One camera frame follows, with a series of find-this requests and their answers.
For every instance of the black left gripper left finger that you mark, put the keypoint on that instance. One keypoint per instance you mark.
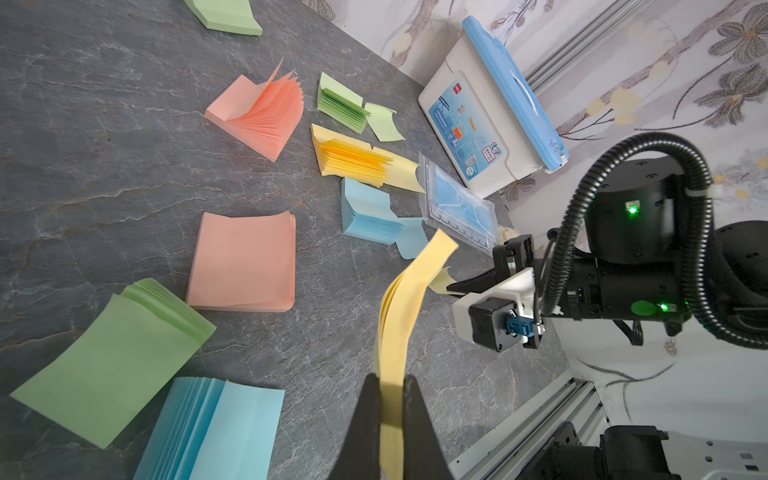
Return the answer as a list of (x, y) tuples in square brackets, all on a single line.
[(359, 455)]

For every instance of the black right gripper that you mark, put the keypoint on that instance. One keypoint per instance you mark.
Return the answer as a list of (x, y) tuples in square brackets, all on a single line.
[(599, 289)]

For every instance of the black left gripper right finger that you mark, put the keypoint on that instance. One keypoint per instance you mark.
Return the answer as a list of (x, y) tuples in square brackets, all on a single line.
[(423, 457)]

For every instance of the small torn yellow page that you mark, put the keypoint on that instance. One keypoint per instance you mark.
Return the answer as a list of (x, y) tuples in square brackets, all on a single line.
[(440, 283)]

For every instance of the small yellow memo pad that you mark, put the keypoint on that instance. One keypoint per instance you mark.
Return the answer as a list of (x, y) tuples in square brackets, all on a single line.
[(399, 311)]

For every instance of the blue memo pad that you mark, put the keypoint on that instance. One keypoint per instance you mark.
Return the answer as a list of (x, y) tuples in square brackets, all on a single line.
[(213, 429), (366, 213)]

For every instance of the torn yellow memo page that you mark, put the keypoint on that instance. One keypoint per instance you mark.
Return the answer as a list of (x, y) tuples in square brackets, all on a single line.
[(400, 172)]

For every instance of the large yellow memo pad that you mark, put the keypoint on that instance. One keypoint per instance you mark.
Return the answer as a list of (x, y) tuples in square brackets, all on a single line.
[(346, 157)]

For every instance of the pink memo pad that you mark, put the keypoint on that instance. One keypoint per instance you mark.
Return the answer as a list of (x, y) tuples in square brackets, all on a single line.
[(244, 264)]

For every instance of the green memo pad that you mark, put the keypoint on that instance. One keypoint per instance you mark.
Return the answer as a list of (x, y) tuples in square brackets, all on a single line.
[(341, 104), (96, 387), (230, 16)]

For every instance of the torn green memo page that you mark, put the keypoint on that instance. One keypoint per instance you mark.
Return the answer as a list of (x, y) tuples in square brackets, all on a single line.
[(381, 120)]

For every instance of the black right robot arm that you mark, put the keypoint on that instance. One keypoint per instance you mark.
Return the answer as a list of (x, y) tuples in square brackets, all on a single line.
[(637, 244)]

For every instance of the red memo pad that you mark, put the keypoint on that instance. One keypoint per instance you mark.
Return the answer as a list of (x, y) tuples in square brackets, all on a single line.
[(262, 116)]

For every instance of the bag of blue face masks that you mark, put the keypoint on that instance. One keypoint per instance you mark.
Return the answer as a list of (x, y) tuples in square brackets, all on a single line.
[(448, 205)]

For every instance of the white box with blue lid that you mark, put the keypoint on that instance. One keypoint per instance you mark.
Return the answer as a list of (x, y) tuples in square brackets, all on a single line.
[(487, 117)]

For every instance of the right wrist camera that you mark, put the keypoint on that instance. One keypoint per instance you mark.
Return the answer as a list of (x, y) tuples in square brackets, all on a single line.
[(506, 314)]

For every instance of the aluminium rail frame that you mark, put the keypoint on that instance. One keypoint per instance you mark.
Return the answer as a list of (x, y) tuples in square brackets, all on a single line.
[(512, 445)]

